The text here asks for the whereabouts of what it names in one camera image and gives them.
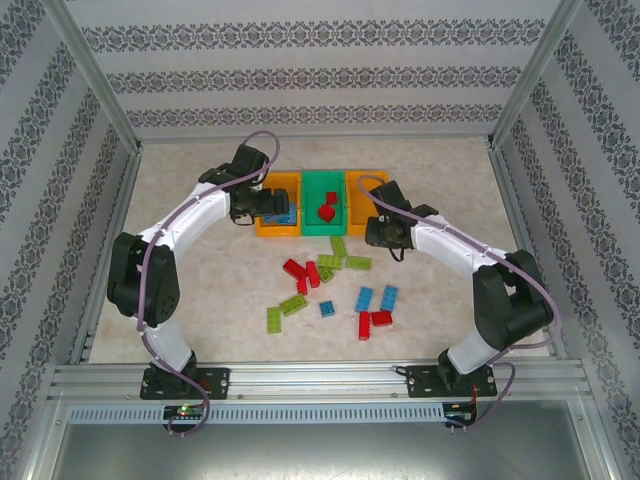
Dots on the blue long lego brick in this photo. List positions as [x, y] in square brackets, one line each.
[268, 219]
[364, 299]
[389, 298]
[287, 214]

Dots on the orange plastic bin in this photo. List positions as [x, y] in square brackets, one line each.
[280, 230]
[357, 220]

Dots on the green plastic bin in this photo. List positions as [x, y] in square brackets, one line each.
[312, 200]

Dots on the green long lego brick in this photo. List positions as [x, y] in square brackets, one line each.
[293, 304]
[273, 320]
[358, 262]
[330, 261]
[339, 246]

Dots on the green square lego brick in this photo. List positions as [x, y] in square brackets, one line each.
[325, 273]

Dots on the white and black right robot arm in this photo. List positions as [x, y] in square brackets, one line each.
[450, 245]

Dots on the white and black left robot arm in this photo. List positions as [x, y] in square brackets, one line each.
[195, 215]

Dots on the blue square lego brick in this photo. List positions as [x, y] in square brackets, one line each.
[327, 308]

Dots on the grey sheet metal panel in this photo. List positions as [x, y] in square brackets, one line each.
[320, 450]

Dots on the aluminium table edge rail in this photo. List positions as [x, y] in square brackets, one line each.
[350, 137]
[510, 200]
[111, 250]

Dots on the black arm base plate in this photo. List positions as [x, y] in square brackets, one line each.
[420, 382]
[215, 382]

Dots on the long aluminium mounting rail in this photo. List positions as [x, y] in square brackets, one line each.
[315, 380]

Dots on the aluminium frame post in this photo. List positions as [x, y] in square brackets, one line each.
[535, 75]
[95, 80]

